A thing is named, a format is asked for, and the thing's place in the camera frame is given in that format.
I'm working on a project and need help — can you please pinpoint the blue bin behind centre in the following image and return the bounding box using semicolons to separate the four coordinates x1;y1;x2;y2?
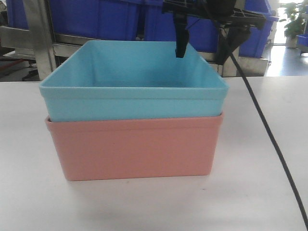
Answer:
144;0;218;53

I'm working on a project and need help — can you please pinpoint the blue bin far left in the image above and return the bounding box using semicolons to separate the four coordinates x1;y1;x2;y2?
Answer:
6;0;28;29

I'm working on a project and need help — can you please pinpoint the stainless steel shelf rack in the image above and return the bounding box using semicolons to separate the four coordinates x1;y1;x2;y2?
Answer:
0;0;270;81

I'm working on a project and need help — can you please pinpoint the light blue plastic box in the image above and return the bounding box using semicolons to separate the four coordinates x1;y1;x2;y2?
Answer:
39;40;229;122

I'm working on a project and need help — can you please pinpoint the blue bin behind left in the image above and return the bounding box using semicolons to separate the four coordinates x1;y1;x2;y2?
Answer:
49;0;143;40

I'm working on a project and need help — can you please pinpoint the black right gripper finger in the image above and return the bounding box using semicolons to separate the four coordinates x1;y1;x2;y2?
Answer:
173;13;189;58
215;27;250;65

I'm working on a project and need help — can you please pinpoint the green potted plant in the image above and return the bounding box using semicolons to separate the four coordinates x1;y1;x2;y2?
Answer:
279;0;308;48

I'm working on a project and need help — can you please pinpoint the black cable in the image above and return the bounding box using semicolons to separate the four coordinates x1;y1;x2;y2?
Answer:
202;0;308;224

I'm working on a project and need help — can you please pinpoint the pink plastic box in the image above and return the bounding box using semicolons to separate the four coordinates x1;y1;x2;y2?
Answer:
46;115;223;181

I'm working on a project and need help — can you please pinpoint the blue bin behind right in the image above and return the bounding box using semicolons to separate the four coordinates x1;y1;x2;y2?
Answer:
239;0;279;58

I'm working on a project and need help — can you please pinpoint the small blue bin far right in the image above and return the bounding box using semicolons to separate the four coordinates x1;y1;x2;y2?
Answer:
297;34;308;47

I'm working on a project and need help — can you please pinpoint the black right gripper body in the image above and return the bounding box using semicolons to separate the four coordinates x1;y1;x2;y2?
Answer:
162;0;266;29

